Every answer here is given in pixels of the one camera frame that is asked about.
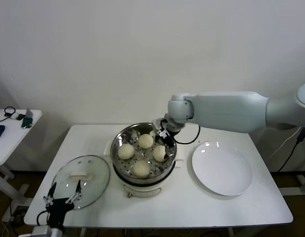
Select white steamed baozi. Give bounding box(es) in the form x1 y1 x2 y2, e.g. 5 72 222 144
138 133 154 149
117 144 135 160
152 145 168 162
132 160 151 178

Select round glass pot lid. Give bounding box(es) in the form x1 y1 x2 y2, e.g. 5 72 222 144
51 155 112 210

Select white side table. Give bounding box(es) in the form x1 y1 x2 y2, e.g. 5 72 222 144
0 109 43 205

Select white table base frame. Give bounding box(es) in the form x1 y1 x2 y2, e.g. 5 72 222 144
273 171 305 197

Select stainless steel steamer basket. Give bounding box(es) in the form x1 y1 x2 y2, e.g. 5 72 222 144
104 122 185 183

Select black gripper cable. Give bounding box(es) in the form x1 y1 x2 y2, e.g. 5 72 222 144
31 211 50 237
174 123 201 145

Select white round plate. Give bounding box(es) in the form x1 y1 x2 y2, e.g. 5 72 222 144
191 142 254 197

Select white electric cooker pot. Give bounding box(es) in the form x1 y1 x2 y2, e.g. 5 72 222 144
113 159 185 199

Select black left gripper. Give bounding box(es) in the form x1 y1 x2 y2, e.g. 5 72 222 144
43 179 83 228

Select green handled tool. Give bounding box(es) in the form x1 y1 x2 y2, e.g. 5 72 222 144
21 108 35 130

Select black headphones with cable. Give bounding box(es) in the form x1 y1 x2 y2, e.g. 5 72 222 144
0 106 17 123

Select white hanging cable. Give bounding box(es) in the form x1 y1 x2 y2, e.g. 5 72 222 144
268 128 302 158

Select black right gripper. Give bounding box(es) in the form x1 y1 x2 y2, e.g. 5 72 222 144
155 120 183 161

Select black adapter with cable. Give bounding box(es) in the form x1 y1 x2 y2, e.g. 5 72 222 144
278 127 305 173

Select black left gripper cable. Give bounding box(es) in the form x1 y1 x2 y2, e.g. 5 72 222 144
31 211 50 237

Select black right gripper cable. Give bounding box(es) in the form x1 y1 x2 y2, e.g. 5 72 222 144
174 123 201 145

